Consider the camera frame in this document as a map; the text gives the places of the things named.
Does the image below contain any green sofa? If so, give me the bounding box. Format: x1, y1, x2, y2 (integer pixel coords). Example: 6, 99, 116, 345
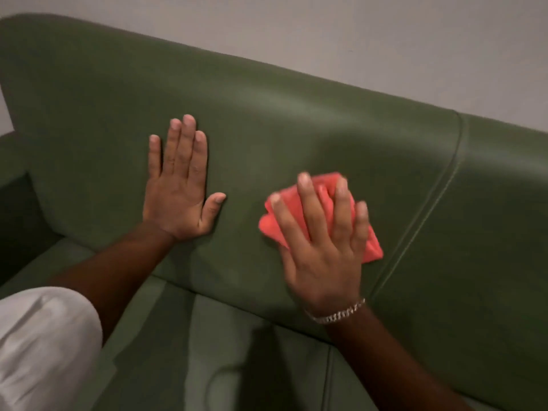
0, 13, 548, 411

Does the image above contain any person's right forearm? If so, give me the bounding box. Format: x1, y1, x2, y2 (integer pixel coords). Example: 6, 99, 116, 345
325, 306, 476, 411

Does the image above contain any person's left forearm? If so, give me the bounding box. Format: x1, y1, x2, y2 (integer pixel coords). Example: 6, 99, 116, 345
45, 221, 176, 344

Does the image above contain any person's left hand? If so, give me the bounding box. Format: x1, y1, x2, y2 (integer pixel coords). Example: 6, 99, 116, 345
142, 114, 227, 242

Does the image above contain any person's right hand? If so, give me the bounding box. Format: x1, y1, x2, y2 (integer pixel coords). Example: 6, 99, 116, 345
269, 172, 370, 318

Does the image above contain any red cleaning cloth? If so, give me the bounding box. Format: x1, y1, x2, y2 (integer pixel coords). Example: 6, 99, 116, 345
259, 172, 384, 265

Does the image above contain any silver chain bracelet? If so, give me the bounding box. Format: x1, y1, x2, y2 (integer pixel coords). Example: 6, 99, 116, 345
305, 298, 366, 325

